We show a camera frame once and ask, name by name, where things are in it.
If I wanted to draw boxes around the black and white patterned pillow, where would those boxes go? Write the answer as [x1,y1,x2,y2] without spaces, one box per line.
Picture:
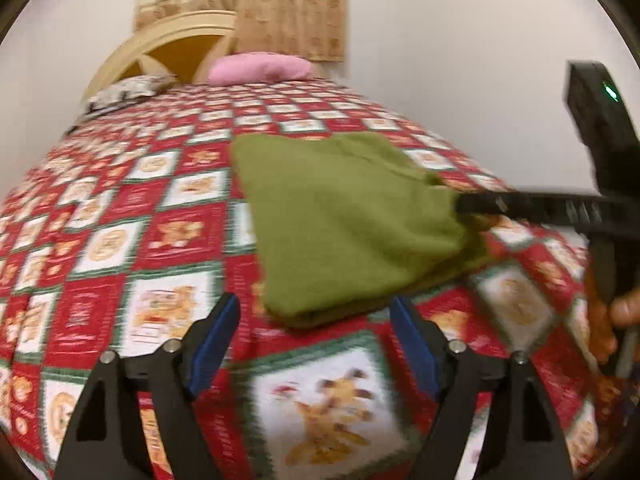
[84,74,177,114]

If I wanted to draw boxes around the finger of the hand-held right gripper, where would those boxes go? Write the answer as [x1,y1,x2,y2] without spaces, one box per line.
[456,190,603,224]

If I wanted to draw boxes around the green knitted garment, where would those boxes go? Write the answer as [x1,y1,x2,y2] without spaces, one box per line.
[231,132,494,330]

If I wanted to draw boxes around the red printed blanket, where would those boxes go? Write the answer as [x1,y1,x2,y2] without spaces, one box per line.
[0,79,626,480]

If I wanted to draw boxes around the person's right hand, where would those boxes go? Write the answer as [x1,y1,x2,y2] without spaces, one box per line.
[584,259,640,367]

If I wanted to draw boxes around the cream round bed headboard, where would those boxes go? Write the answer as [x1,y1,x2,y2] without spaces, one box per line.
[82,10,239,102]

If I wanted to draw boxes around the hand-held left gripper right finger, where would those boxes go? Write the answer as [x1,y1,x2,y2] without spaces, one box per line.
[389,296,574,480]

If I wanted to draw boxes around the pink pillow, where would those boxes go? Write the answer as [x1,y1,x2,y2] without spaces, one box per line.
[207,52,314,85]

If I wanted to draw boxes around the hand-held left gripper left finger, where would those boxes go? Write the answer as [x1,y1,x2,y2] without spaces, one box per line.
[54,292,242,480]

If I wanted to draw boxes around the beige patterned curtain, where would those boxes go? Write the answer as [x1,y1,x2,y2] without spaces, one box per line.
[134,0,350,64]

